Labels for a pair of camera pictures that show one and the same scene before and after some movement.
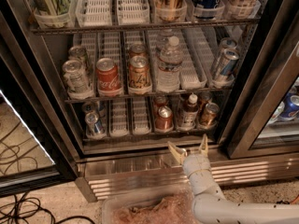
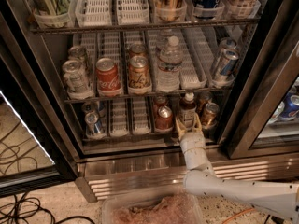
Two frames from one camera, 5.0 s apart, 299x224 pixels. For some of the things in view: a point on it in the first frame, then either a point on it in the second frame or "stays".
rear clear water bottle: x=163 y=39 stays
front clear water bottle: x=169 y=66 stays
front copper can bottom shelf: x=164 y=119 stays
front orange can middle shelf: x=139 y=76 stays
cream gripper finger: x=179 y=153 -> x=180 y=128
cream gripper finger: x=204 y=147 -> x=197 y=125
